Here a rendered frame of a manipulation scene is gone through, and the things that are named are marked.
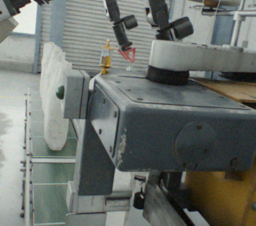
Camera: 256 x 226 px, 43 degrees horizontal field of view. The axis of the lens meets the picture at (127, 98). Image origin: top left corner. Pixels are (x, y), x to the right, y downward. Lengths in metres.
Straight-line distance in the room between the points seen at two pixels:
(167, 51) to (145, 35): 8.00
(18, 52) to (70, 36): 1.30
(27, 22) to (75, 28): 1.13
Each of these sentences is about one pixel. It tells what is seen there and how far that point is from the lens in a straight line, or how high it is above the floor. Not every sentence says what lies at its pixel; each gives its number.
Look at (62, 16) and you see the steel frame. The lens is 7.75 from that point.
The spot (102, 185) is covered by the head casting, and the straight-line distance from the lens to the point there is 0.73.
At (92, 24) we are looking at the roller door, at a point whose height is 1.32.
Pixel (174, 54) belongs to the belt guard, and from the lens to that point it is 0.64.
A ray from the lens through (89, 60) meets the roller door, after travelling 8.32.
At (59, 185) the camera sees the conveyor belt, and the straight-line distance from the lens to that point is 2.19.
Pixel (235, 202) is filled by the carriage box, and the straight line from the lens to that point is 0.72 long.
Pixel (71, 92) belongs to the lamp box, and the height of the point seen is 1.30.
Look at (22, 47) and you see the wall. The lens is 8.22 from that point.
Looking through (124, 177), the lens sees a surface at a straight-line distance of 0.93.
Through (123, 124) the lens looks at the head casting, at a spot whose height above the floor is 1.30.
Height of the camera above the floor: 1.44
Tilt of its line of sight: 13 degrees down
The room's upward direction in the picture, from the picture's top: 8 degrees clockwise
